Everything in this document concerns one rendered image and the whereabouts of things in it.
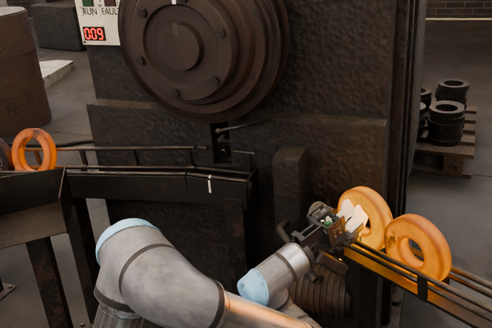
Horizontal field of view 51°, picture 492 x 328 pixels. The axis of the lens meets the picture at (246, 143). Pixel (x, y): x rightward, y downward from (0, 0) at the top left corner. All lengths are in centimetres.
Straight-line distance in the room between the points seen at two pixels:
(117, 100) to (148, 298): 103
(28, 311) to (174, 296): 157
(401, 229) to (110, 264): 61
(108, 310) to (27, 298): 149
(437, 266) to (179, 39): 77
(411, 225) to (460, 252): 135
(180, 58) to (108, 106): 49
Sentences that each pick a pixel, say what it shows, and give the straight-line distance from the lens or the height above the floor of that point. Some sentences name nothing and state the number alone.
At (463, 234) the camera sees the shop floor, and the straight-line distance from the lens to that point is 260.
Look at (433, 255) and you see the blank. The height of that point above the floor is 75.
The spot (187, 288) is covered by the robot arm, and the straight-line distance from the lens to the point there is 83.
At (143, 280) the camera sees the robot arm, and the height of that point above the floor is 90.
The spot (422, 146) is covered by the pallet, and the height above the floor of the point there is 14.
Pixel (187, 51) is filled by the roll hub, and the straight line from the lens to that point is 129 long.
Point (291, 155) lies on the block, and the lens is 140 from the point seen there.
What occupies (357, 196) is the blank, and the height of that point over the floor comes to 78.
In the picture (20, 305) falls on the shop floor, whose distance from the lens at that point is 241.
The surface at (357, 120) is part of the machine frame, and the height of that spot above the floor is 87.
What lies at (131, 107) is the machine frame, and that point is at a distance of 168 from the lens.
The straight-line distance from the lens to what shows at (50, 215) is 170.
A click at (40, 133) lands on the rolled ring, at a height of 76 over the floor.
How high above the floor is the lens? 140
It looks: 24 degrees down
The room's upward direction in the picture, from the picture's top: 4 degrees counter-clockwise
